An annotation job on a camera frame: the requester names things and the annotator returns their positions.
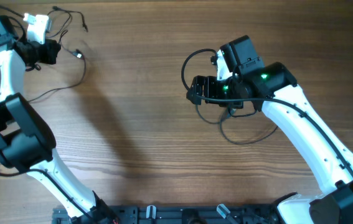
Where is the black micro usb cable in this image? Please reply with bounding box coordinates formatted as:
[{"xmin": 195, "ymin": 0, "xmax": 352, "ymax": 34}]
[{"xmin": 26, "ymin": 29, "xmax": 87, "ymax": 103}]

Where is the thin black cable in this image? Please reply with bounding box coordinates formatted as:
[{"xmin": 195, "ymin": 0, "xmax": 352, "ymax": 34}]
[{"xmin": 45, "ymin": 5, "xmax": 89, "ymax": 40}]

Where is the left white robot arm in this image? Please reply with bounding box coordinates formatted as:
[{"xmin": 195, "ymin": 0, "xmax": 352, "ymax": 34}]
[{"xmin": 0, "ymin": 13, "xmax": 119, "ymax": 223}]

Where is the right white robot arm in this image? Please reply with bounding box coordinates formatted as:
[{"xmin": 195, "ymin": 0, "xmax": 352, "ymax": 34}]
[{"xmin": 186, "ymin": 35, "xmax": 353, "ymax": 223}]

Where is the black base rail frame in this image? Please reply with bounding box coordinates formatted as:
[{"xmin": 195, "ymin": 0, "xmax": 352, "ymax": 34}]
[{"xmin": 52, "ymin": 204, "xmax": 284, "ymax": 224}]

